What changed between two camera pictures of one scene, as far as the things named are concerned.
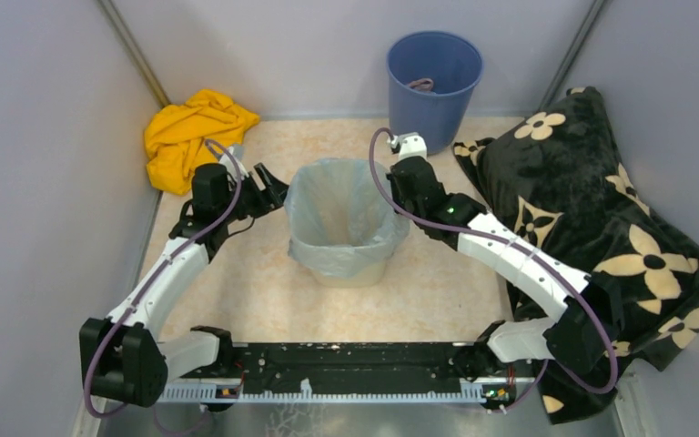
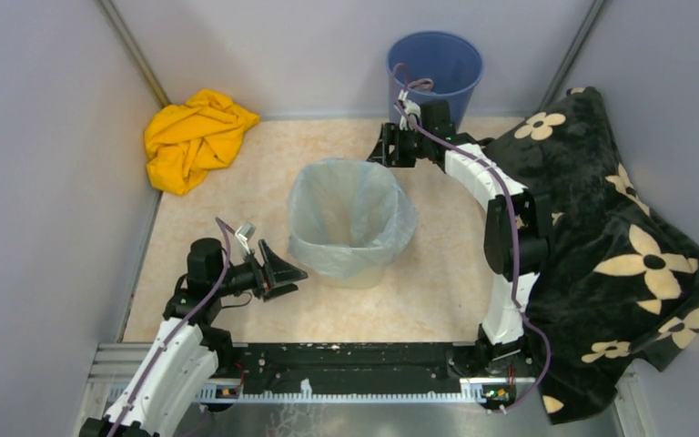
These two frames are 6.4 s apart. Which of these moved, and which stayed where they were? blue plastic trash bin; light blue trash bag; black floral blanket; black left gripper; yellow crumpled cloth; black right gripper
Moved: black left gripper; black right gripper
Stayed: blue plastic trash bin; black floral blanket; yellow crumpled cloth; light blue trash bag
